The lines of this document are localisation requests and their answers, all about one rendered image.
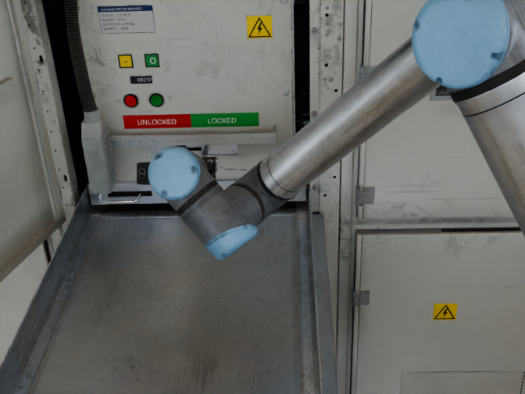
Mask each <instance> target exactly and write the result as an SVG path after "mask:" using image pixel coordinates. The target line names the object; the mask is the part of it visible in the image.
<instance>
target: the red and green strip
mask: <svg viewBox="0 0 525 394"><path fill-rule="evenodd" d="M123 123H124V129H145V128H180V127H251V126H259V113H200V114H166V115H131V116H123Z"/></svg>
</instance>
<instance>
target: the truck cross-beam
mask: <svg viewBox="0 0 525 394"><path fill-rule="evenodd" d="M237 180H238V179H222V180H216V181H217V183H218V184H219V185H220V186H221V187H222V188H223V190H225V189H226V188H228V187H229V186H230V185H232V184H233V183H234V182H235V181H237ZM88 189H89V194H90V198H91V204H92V205H101V204H100V202H99V201H98V194H91V189H90V184H89V183H88ZM139 192H141V193H142V195H141V197H140V199H139V200H138V201H137V202H132V203H110V204H154V203H168V202H167V201H166V199H164V198H162V197H160V196H159V195H157V194H156V193H155V191H154V190H153V189H152V186H151V185H145V184H137V182H136V181H116V182H115V184H114V186H113V189H112V191H111V193H109V194H108V198H109V200H128V199H136V198H137V197H138V194H139ZM297 201H306V186H305V187H304V188H303V189H301V190H300V191H299V192H298V193H297ZM105 205H109V204H105Z"/></svg>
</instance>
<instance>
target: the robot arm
mask: <svg viewBox="0 0 525 394"><path fill-rule="evenodd" d="M440 85H442V86H444V87H446V88H447V90H448V93H449V94H450V96H451V98H452V101H453V102H454V103H455V104H456V105H457V106H458V107H459V109H460V111H461V113H462V115H463V117H464V119H465V121H466V123H467V125H468V127H469V129H470V131H471V133H472V135H473V137H474V138H475V140H476V142H477V144H478V146H479V148H480V150H481V152H482V154H483V156H484V158H485V160H486V162H487V164H488V166H489V168H490V170H491V172H492V174H493V176H494V178H495V180H496V182H497V184H498V186H499V188H500V190H501V192H502V194H503V195H504V197H505V200H506V202H507V203H508V205H509V208H510V209H511V211H512V214H513V216H514V217H515V219H516V222H517V223H518V225H519V227H520V230H521V231H522V233H523V236H524V238H525V0H428V1H427V2H426V3H425V4H424V5H423V7H422V8H421V10H420V11H419V13H418V15H417V16H416V19H415V22H414V25H413V28H412V37H410V38H409V39H408V40H407V41H405V42H404V43H403V44H402V45H401V46H399V47H398V48H397V49H396V50H394V51H393V52H392V53H391V54H390V55H389V56H388V57H387V58H385V59H384V60H383V61H382V62H381V63H379V64H378V65H377V66H375V67H374V68H373V69H372V70H371V71H370V72H369V73H368V74H367V75H365V76H364V77H363V78H362V79H360V80H359V81H358V82H357V83H355V84H354V85H353V86H352V87H351V88H349V89H348V90H347V91H346V92H345V93H344V94H343V95H341V96H340V97H339V98H338V99H337V100H335V101H334V102H333V103H332V104H330V105H329V106H328V107H327V108H326V109H325V110H324V111H323V112H321V113H320V114H319V115H318V116H316V117H315V118H314V119H313V120H311V121H310V122H309V123H308V124H307V125H305V126H304V127H303V128H302V129H301V130H300V131H299V132H298V133H296V134H295V135H294V136H293V137H291V138H290V139H289V140H288V141H286V142H285V143H284V144H283V145H282V146H281V147H280V148H279V149H277V150H276V151H275V152H274V153H272V154H271V155H270V156H267V157H266V158H264V159H263V160H262V161H260V162H259V163H258V164H257V165H255V166H254V167H253V168H252V169H250V171H249V172H248V173H246V174H245V175H244V176H242V177H241V178H239V179H238V180H237V181H235V182H234V183H233V184H232V185H230V186H229V187H228V188H226V189H225V190H223V188H222V187H221V186H220V185H219V184H218V183H217V181H216V171H217V168H216V159H218V158H216V157H201V156H199V155H198V154H196V153H194V152H191V151H189V150H188V149H186V148H185V147H179V146H173V147H169V148H166V149H164V150H162V151H160V152H158V153H157V154H156V155H155V156H154V157H153V159H152V161H151V162H144V163H138V164H137V184H145V185H151V186H152V189H153V190H154V191H155V193H156V194H157V195H159V196H160V197H162V198H164V199H166V201H167V202H168V203H169V204H170V205H171V206H172V207H173V208H174V209H175V211H176V212H177V213H178V214H179V216H180V217H181V218H182V220H183V221H184V222H185V223H186V224H187V226H188V227H189V228H190V229H191V230H192V231H193V232H194V233H195V235H196V236H197V237H198V238H199V240H200V241H201V242H202V243H203V245H204V246H205V249H206V250H208V251H210V252H211V253H212V254H213V255H214V257H215V258H217V259H218V260H224V259H226V258H227V257H228V256H230V255H232V254H233V253H235V252H236V251H237V250H239V249H240V248H241V247H242V246H244V245H245V244H247V243H248V242H250V241H251V240H252V239H253V238H254V237H255V236H256V235H257V234H258V230H257V226H258V225H259V224H260V223H261V222H262V221H264V220H265V219H266V218H267V217H268V216H269V215H270V214H271V213H272V212H274V211H275V210H276V209H278V208H279V207H281V206H282V205H283V204H285V203H286V202H287V201H288V200H290V199H291V198H293V197H294V196H295V195H296V194H297V193H298V192H299V191H300V190H301V189H303V188H304V187H305V186H306V185H308V184H309V183H310V182H312V181H313V180H315V179H316V178H317V177H319V176H320V175H321V174H322V173H324V172H325V171H326V170H328V169H329V168H331V167H332V166H333V165H334V164H335V163H337V162H338V161H340V160H341V159H343V158H344V157H345V156H347V155H348V154H349V153H350V152H352V151H353V150H355V149H356V148H358V147H359V146H360V145H361V144H362V143H364V142H365V141H367V140H368V139H369V138H371V137H372V136H374V135H375V134H376V133H377V132H378V131H380V130H381V129H383V128H384V127H386V126H387V125H388V124H389V123H390V122H392V121H393V120H395V119H396V118H398V117H399V116H401V115H402V114H403V113H404V112H405V111H407V110H408V109H410V108H411V107H412V106H414V105H415V104H417V103H418V102H419V101H420V100H421V99H423V98H424V97H426V96H427V95H429V94H430V93H431V92H432V91H433V90H435V89H436V88H438V87H439V86H440ZM210 159H211V160H210Z"/></svg>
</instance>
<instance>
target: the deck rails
mask: <svg viewBox="0 0 525 394"><path fill-rule="evenodd" d="M99 220H100V217H87V213H86V209H85V204H84V197H83V195H82V196H81V197H80V200H79V202H78V204H77V206H76V208H75V210H74V212H73V215H72V217H71V218H70V221H69V223H68V224H67V227H66V230H65V231H64V233H63V235H62V237H61V239H60V241H59V244H58V246H57V248H56V250H55V252H54V254H53V256H52V258H51V261H50V263H49V265H48V267H47V269H46V271H45V273H44V275H43V277H42V279H41V282H40V284H39V286H38V287H37V290H36V292H35V293H34V297H33V299H32V300H31V302H30V305H29V306H28V308H27V311H26V313H25V315H24V317H23V319H22V321H21V323H20V326H19V327H18V329H17V332H16V334H15V336H14V338H13V340H12V342H11V344H10V346H9V349H8V351H7V353H6V355H5V357H4V359H3V361H2V363H1V366H0V394H28V393H29V391H30V388H31V386H32V384H33V381H34V378H35V376H36V374H37V372H38V368H39V367H40V364H41V361H42V359H43V357H44V354H45V351H46V349H47V347H48V344H49V342H50V340H51V337H52V334H53V332H54V330H55V327H56V325H57V323H58V320H59V318H60V315H61V313H62V311H63V307H64V306H65V303H66V301H67V298H68V296H69V293H70V290H71V288H72V287H73V283H74V281H75V279H76V276H77V274H78V271H79V269H80V266H81V264H82V262H83V260H84V257H85V254H86V252H87V250H88V247H89V245H90V243H91V240H92V237H93V235H94V233H95V230H96V227H97V226H98V222H99ZM296 229H297V259H298V318H299V348H300V378H301V394H323V370H322V357H321V345H320V320H319V308H318V295H317V283H316V258H315V246H314V234H313V214H312V207H311V194H310V191H309V214H296Z"/></svg>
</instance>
